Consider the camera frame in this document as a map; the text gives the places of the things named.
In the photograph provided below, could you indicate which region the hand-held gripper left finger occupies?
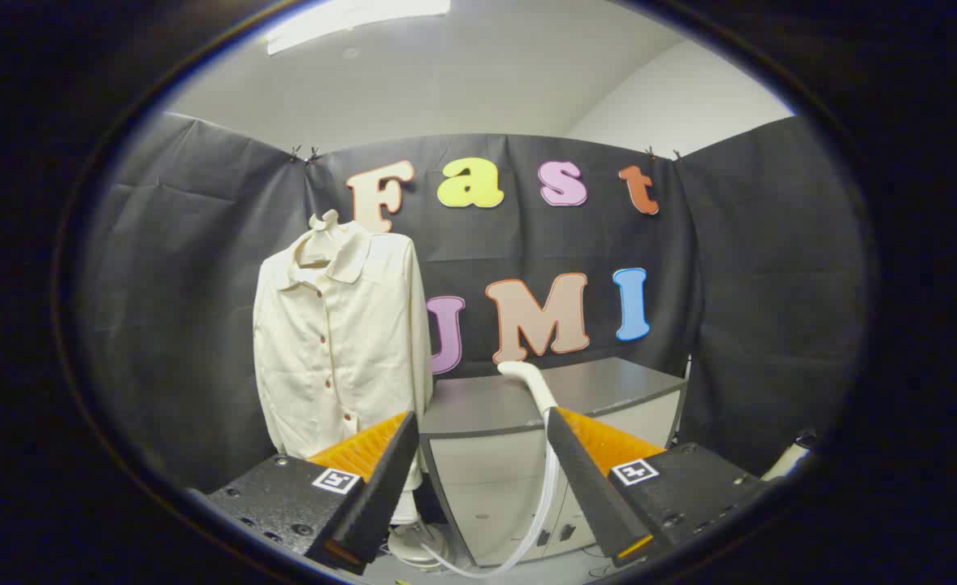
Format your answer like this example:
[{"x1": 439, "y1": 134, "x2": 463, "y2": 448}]
[{"x1": 188, "y1": 410, "x2": 421, "y2": 576}]

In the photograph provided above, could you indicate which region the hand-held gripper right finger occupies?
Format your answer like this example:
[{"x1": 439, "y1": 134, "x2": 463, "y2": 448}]
[{"x1": 545, "y1": 406, "x2": 776, "y2": 568}]

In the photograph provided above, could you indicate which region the cream button-up shirt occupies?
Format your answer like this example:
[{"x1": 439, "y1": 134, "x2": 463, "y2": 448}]
[{"x1": 253, "y1": 219, "x2": 435, "y2": 492}]

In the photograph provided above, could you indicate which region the white steamer base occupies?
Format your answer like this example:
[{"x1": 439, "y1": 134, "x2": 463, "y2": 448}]
[{"x1": 387, "y1": 520, "x2": 451, "y2": 570}]

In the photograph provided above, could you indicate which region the grey cabinet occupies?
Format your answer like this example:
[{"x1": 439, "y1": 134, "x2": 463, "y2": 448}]
[{"x1": 418, "y1": 357, "x2": 688, "y2": 567}]

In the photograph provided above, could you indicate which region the white handheld device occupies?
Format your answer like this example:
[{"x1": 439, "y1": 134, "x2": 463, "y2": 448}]
[{"x1": 759, "y1": 431, "x2": 818, "y2": 482}]

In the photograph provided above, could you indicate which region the cream plastic hanger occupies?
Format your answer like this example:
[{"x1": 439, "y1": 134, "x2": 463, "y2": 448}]
[{"x1": 296, "y1": 210, "x2": 349, "y2": 269}]

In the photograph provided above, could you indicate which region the black backdrop cloth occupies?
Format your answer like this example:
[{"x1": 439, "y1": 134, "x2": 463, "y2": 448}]
[{"x1": 80, "y1": 110, "x2": 869, "y2": 492}]

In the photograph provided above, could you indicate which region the ceiling light panel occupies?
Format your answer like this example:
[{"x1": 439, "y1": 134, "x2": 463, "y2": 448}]
[{"x1": 266, "y1": 0, "x2": 452, "y2": 56}]

